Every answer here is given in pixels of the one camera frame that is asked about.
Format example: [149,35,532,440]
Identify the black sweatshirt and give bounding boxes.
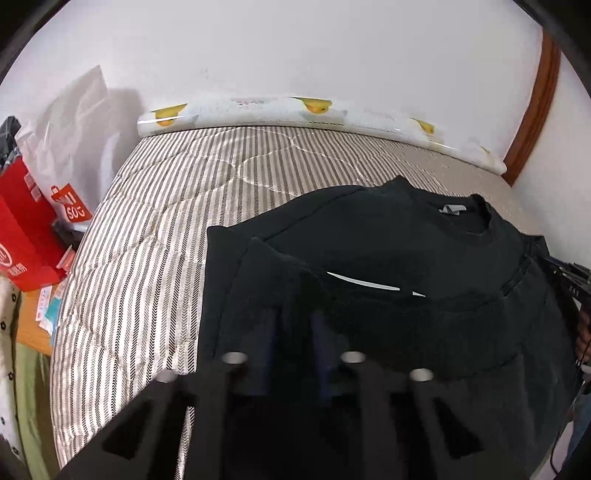
[197,177,578,479]

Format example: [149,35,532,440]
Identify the person's right hand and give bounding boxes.
[575,308,591,363]

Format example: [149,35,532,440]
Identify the striped quilted mattress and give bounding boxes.
[50,126,539,465]

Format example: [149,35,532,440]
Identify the blue jeans legs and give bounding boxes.
[564,393,591,463]

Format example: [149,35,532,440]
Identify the papers and cards on table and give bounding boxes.
[35,246,76,343]

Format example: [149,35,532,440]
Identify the green bed sheet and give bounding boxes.
[14,343,60,479]

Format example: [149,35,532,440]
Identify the wooden bedside table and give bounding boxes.
[16,290,52,356]

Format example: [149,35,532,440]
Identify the rolled duck pattern mat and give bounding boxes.
[137,96,507,175]

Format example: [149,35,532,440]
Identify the red paper shopping bag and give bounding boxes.
[0,158,67,292]

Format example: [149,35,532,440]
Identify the white dotted blanket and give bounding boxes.
[0,277,24,462]

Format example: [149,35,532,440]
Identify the white Uniqlo plastic bag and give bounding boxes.
[16,66,120,229]

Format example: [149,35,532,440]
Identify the plaid grey cloth in bag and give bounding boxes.
[0,116,21,170]

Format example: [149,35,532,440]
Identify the brown wooden door frame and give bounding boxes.
[503,29,561,186]

